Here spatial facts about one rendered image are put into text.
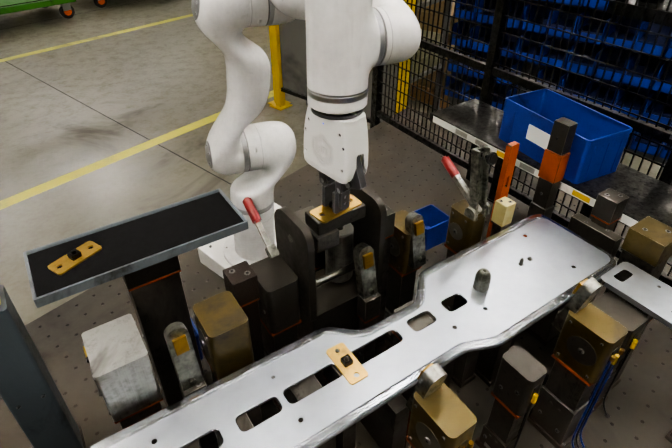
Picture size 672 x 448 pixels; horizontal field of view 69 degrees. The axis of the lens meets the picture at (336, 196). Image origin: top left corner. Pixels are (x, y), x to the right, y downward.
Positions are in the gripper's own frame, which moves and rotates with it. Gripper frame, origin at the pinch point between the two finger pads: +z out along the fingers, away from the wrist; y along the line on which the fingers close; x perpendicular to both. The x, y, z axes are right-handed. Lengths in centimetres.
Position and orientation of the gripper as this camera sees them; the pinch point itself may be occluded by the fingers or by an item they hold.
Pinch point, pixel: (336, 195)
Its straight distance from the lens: 78.1
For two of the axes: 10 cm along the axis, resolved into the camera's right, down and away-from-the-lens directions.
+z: -0.1, 8.3, 5.6
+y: 6.6, 4.3, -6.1
